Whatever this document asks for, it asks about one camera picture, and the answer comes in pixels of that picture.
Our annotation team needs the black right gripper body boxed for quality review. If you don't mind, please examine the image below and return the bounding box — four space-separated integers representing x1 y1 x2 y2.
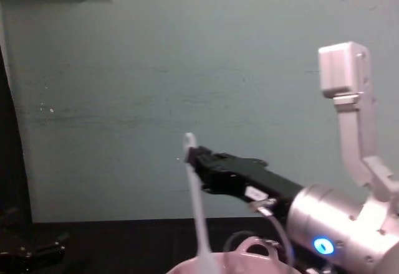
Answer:
236 163 305 222

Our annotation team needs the white plastic spoon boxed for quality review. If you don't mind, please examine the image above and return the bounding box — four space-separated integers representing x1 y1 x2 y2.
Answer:
183 132 221 274

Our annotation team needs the black table cloth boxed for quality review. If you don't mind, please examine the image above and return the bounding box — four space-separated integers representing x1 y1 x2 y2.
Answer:
0 217 312 274

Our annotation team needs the pink cup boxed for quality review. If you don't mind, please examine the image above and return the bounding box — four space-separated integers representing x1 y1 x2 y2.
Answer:
163 236 304 274

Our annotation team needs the black side panel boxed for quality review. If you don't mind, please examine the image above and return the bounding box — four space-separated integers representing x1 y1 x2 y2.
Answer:
0 45 34 225

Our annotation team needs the pale cable with silver plug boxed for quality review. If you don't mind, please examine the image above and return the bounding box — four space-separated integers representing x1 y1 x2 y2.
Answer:
248 198 296 266

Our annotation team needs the thin dark cable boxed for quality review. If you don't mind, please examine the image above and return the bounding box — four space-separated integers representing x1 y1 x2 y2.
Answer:
223 230 283 258

